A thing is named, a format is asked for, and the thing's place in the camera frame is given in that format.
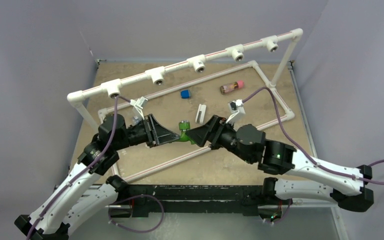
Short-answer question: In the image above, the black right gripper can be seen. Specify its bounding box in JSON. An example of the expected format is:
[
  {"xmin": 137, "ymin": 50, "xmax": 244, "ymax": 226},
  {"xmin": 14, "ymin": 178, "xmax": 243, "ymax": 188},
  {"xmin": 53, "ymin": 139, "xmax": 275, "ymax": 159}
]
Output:
[{"xmin": 185, "ymin": 116, "xmax": 254, "ymax": 165}]

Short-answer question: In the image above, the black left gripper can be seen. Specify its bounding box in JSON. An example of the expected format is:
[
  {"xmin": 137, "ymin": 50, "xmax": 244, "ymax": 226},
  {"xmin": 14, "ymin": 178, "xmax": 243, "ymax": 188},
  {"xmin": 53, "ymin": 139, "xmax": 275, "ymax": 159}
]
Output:
[{"xmin": 113, "ymin": 113, "xmax": 180, "ymax": 151}]

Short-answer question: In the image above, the green plastic water faucet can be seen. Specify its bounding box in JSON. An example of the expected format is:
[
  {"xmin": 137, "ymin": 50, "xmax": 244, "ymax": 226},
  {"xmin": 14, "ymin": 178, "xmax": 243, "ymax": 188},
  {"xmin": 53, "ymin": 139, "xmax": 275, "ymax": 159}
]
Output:
[{"xmin": 177, "ymin": 120, "xmax": 196, "ymax": 145}]

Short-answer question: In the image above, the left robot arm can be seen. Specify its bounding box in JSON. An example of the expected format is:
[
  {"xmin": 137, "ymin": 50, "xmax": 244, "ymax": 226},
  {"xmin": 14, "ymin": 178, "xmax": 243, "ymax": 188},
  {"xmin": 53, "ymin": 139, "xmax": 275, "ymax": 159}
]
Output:
[{"xmin": 14, "ymin": 113, "xmax": 180, "ymax": 240}]

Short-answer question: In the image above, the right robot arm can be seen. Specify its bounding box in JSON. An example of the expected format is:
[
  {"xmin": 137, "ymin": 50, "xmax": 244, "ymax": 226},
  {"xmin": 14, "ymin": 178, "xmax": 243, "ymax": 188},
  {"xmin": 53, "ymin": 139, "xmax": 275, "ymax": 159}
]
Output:
[{"xmin": 185, "ymin": 115, "xmax": 374, "ymax": 213}]

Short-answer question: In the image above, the white plastic clip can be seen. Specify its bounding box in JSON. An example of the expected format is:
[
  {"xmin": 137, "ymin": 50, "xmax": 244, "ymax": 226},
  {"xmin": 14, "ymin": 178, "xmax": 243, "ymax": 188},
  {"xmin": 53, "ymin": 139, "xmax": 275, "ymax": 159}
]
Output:
[{"xmin": 195, "ymin": 104, "xmax": 207, "ymax": 124}]

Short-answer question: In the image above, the blue grey small block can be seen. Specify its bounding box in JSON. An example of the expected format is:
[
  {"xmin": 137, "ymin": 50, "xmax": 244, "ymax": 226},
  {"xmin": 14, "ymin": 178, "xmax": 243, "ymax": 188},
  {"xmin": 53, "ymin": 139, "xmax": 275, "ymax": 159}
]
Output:
[{"xmin": 180, "ymin": 89, "xmax": 192, "ymax": 99}]

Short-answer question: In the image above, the pink capped small bottle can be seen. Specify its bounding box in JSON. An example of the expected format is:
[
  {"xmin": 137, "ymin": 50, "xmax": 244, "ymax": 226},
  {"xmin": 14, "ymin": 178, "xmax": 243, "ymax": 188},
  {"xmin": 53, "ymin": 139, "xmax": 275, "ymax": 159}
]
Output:
[{"xmin": 219, "ymin": 80, "xmax": 245, "ymax": 95}]

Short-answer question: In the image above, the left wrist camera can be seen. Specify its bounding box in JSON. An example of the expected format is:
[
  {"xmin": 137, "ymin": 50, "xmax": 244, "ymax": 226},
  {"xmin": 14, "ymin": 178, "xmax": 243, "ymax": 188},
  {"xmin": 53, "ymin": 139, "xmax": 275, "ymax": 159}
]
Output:
[{"xmin": 129, "ymin": 96, "xmax": 149, "ymax": 125}]

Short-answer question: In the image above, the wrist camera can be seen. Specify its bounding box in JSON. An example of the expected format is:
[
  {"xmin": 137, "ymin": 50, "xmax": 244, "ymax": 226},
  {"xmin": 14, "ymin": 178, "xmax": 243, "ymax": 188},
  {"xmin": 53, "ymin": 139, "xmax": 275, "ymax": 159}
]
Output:
[
  {"xmin": 226, "ymin": 99, "xmax": 246, "ymax": 125},
  {"xmin": 129, "ymin": 96, "xmax": 149, "ymax": 125}
]

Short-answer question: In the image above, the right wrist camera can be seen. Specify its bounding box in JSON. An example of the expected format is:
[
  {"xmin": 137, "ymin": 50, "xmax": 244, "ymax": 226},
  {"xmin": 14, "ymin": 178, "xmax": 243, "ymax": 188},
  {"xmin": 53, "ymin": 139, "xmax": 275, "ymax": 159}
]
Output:
[{"xmin": 226, "ymin": 99, "xmax": 246, "ymax": 125}]

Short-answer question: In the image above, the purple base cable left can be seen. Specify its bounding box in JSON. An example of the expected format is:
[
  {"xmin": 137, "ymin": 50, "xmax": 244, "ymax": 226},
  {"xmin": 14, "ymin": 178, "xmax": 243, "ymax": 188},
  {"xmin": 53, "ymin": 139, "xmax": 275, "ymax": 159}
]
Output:
[{"xmin": 107, "ymin": 194, "xmax": 165, "ymax": 234}]

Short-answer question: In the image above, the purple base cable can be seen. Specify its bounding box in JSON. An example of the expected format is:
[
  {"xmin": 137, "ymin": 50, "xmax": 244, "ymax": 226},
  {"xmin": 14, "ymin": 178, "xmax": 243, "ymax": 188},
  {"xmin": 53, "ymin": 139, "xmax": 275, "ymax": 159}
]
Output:
[
  {"xmin": 263, "ymin": 195, "xmax": 294, "ymax": 226},
  {"xmin": 107, "ymin": 194, "xmax": 165, "ymax": 234}
]

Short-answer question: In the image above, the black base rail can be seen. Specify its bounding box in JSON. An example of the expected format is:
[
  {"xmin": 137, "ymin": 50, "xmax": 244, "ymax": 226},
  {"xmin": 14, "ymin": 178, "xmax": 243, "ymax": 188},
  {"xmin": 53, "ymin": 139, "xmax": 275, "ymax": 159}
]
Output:
[{"xmin": 107, "ymin": 183, "xmax": 294, "ymax": 220}]

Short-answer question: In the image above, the white PVC pipe frame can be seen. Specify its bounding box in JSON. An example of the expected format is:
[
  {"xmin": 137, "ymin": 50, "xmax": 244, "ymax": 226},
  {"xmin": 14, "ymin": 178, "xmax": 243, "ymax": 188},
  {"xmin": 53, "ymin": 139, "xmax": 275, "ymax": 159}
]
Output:
[{"xmin": 68, "ymin": 28, "xmax": 311, "ymax": 185}]

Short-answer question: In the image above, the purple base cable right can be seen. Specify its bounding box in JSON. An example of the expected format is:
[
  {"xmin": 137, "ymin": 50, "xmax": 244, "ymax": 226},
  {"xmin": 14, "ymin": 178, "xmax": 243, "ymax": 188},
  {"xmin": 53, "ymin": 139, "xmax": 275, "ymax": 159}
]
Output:
[{"xmin": 263, "ymin": 195, "xmax": 294, "ymax": 226}]

